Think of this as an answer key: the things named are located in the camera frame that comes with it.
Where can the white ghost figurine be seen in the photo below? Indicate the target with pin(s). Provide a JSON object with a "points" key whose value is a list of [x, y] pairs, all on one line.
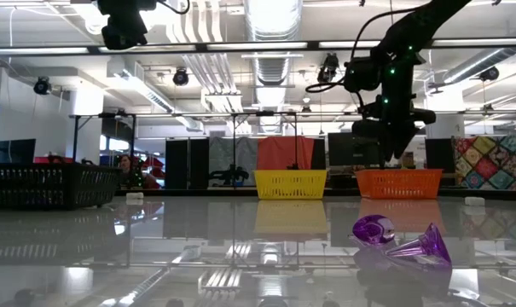
{"points": [[135, 196], [474, 200]]}

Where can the wide black monitor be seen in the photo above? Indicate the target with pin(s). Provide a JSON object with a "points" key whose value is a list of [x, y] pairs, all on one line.
{"points": [[347, 151]]}

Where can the black plastic basket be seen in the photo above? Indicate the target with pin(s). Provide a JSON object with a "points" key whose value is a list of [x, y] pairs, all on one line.
{"points": [[48, 187]]}

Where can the ceiling light strip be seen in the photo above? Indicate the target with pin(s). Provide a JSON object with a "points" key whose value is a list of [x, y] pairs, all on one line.
{"points": [[347, 44], [257, 45], [473, 42], [40, 51]]}

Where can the person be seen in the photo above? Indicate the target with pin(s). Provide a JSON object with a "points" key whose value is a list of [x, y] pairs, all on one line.
{"points": [[125, 168]]}

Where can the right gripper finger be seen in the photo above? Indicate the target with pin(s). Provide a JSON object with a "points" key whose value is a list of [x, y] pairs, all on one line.
{"points": [[389, 147], [404, 145]]}

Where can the colourful patchwork quilt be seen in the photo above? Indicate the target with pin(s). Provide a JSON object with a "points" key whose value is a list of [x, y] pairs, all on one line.
{"points": [[492, 162]]}

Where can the white rectangular air duct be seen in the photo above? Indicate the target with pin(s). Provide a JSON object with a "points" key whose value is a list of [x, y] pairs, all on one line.
{"points": [[146, 89]]}

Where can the red cloth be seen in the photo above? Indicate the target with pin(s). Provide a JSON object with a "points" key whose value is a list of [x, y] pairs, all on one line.
{"points": [[285, 153]]}

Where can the black computer monitor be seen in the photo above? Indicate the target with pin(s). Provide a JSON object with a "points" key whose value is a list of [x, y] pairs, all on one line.
{"points": [[438, 155], [14, 151]]}

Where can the orange plastic basket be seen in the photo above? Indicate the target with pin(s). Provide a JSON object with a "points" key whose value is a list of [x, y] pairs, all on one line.
{"points": [[400, 185]]}

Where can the yellow plastic basket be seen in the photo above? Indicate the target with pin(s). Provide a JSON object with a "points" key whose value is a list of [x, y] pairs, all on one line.
{"points": [[289, 185]]}

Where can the white ceiling conduit rack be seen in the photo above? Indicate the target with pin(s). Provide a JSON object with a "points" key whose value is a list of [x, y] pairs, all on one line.
{"points": [[210, 81]]}

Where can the black aluminium table frame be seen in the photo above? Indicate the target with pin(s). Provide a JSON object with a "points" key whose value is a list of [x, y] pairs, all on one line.
{"points": [[223, 193]]}

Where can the background black robot arm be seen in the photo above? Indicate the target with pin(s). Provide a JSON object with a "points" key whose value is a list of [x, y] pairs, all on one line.
{"points": [[230, 175]]}

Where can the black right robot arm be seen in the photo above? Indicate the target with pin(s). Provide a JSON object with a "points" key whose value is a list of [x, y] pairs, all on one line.
{"points": [[424, 21]]}

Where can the thin black pole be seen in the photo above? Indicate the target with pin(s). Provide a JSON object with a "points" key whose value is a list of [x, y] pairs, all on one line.
{"points": [[234, 149], [296, 140]]}

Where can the cardboard box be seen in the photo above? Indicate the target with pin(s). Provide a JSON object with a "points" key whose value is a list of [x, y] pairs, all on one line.
{"points": [[407, 160]]}

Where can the black metal workstation frame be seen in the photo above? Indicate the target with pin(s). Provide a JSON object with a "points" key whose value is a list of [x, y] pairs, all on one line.
{"points": [[76, 136]]}

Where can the grey cloth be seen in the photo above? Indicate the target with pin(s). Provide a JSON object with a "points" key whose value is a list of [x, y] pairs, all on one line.
{"points": [[223, 153]]}

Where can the black ceiling spotlight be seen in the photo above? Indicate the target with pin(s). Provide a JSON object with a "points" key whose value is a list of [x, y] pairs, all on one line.
{"points": [[42, 86], [489, 74], [181, 78], [328, 68]]}

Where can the red storage bin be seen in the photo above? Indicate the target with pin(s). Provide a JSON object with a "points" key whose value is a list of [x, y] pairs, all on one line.
{"points": [[48, 160]]}

